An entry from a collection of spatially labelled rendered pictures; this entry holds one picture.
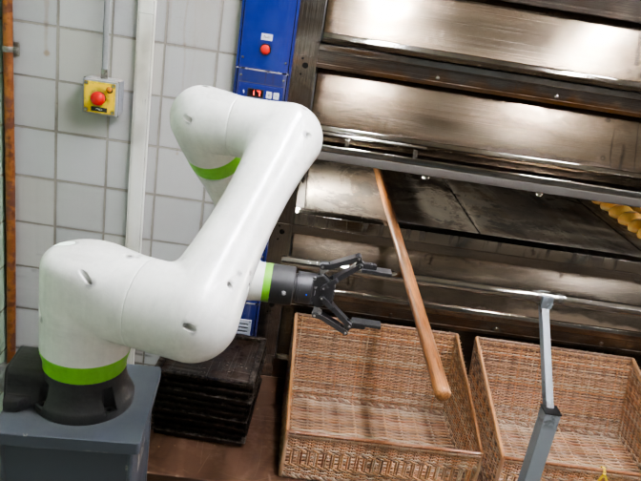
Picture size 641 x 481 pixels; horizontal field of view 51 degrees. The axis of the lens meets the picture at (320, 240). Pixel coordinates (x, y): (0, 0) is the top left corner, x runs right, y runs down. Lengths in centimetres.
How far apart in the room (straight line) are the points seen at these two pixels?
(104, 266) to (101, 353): 13
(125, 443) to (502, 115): 150
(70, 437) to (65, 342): 14
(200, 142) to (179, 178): 90
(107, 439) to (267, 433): 111
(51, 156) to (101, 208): 21
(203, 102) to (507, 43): 110
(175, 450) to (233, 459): 16
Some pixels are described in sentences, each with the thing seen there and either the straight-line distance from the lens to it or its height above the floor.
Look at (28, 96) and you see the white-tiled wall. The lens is 220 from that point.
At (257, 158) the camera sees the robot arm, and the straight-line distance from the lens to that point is 109.
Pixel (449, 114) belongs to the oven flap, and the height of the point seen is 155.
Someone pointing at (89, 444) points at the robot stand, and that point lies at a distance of 103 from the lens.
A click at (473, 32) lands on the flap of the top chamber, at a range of 205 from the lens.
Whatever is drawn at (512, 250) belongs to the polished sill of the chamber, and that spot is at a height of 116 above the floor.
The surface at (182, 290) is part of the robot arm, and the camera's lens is 90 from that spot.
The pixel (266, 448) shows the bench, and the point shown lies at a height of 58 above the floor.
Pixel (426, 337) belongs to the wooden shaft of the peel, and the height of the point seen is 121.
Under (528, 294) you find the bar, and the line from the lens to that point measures 187.
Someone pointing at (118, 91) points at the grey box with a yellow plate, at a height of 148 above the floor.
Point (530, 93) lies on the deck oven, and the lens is 211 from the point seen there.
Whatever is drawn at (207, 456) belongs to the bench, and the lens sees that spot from 199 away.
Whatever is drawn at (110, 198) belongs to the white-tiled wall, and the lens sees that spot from 219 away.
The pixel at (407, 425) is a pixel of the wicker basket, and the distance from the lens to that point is 224.
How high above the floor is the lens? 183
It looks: 20 degrees down
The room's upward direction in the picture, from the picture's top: 9 degrees clockwise
